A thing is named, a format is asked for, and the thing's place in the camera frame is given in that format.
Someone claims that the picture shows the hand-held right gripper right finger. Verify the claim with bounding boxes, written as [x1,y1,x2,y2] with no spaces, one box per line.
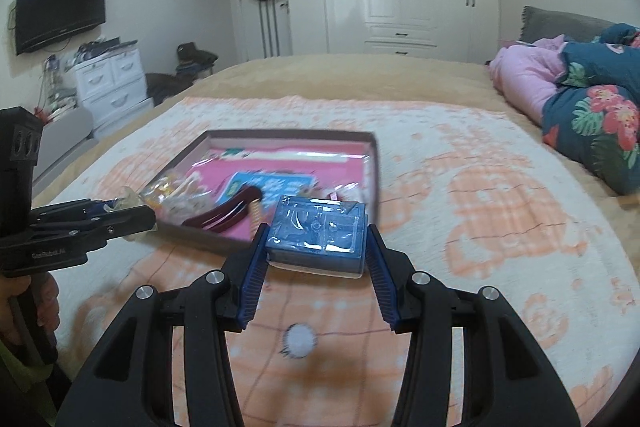
[365,223,571,427]

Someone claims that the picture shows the person's yellow green clothing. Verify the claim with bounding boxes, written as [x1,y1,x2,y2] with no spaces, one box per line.
[0,337,57,427]

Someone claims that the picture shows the black wall television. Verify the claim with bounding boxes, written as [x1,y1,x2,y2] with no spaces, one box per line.
[15,0,107,56]

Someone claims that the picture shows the person's left hand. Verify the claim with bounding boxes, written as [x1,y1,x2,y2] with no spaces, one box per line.
[0,274,61,345]

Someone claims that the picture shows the small blue box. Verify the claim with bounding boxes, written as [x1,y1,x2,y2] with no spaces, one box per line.
[264,194,370,280]

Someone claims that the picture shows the maroon hair clip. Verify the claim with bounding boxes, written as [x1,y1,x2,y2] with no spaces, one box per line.
[181,184,263,235]

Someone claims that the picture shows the brown cardboard box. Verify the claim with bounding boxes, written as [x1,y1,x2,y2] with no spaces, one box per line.
[145,128,383,254]

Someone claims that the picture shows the bagged pearl hair ties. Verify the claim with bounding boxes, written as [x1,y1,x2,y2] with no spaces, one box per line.
[105,172,211,223]

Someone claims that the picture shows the tan bedspread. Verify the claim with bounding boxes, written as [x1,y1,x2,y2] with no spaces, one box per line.
[95,52,546,138]

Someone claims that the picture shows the dark clothes pile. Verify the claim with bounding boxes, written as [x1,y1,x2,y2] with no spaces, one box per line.
[145,42,220,105]

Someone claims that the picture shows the blue booklet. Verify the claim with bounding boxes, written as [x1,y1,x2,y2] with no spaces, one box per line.
[215,171,318,208]

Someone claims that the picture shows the grey pillow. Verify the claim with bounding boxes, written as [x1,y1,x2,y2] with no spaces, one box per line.
[519,5,640,45]

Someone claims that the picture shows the white drawer cabinet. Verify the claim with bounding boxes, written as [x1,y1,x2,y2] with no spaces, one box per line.
[74,47,153,128]

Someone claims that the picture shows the orange spiral hair tie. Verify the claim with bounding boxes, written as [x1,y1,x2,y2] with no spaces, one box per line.
[247,199,266,238]

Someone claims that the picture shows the white door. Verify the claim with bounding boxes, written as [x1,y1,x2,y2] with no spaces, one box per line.
[227,0,293,62]

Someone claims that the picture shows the floral blue quilt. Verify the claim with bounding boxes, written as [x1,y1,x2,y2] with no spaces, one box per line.
[542,23,640,196]

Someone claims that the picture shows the cluttered rack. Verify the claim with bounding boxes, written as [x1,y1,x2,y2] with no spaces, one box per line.
[42,54,78,118]

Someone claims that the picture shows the orange white fleece blanket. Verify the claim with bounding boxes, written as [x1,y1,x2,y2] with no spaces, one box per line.
[30,94,640,427]

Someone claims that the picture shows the pink white striped packet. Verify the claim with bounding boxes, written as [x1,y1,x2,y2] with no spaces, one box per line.
[210,146,372,202]

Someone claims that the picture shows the pink quilt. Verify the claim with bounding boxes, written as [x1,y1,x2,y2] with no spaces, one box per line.
[489,34,568,122]

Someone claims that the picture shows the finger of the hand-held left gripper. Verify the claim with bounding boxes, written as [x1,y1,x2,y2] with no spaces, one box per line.
[102,205,157,240]
[32,200,122,224]

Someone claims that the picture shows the grey storage bench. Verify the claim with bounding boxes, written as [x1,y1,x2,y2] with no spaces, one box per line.
[32,107,95,188]

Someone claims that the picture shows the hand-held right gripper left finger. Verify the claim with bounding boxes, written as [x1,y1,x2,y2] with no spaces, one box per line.
[55,222,273,427]

